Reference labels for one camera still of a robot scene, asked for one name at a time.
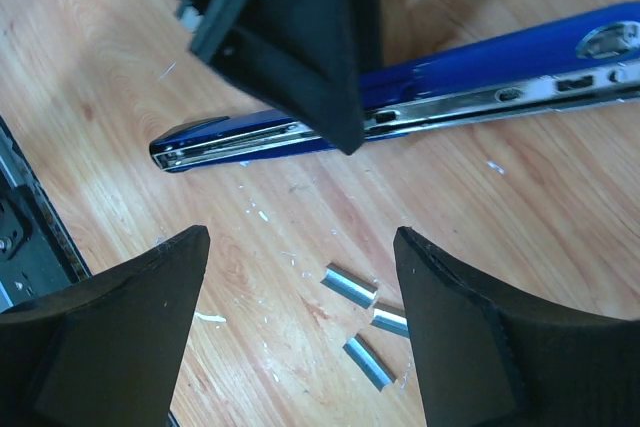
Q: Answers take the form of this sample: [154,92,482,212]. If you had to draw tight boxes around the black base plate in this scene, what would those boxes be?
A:
[0,123,91,311]

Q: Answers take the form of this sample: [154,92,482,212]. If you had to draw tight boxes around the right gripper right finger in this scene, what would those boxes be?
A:
[393,227,639,426]

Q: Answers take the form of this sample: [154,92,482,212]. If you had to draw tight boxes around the unloaded silver staples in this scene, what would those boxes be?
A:
[371,302,409,338]
[321,263,377,309]
[343,335,396,391]

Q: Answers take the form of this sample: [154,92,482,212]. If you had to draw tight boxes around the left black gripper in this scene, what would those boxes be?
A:
[177,0,382,155]

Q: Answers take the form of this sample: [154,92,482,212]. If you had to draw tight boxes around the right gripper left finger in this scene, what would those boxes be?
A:
[1,225,209,426]

